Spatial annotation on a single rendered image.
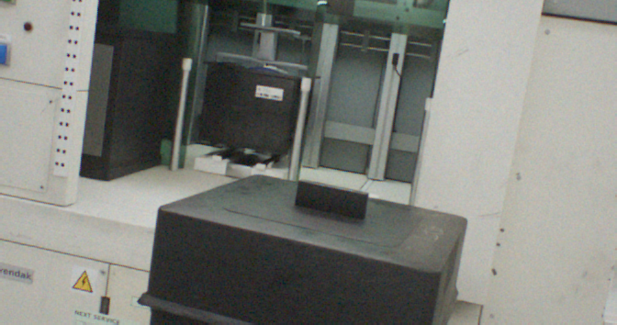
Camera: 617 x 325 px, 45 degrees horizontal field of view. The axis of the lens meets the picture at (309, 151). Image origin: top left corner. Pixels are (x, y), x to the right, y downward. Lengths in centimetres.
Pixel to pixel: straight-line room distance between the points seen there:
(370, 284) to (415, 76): 135
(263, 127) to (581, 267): 81
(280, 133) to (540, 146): 72
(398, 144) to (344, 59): 27
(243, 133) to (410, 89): 52
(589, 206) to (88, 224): 77
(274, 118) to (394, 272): 102
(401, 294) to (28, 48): 81
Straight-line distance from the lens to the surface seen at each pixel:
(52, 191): 130
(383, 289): 69
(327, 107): 200
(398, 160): 202
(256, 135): 169
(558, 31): 111
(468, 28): 105
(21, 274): 135
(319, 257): 70
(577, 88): 111
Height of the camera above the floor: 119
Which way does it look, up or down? 8 degrees down
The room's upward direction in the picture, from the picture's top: 9 degrees clockwise
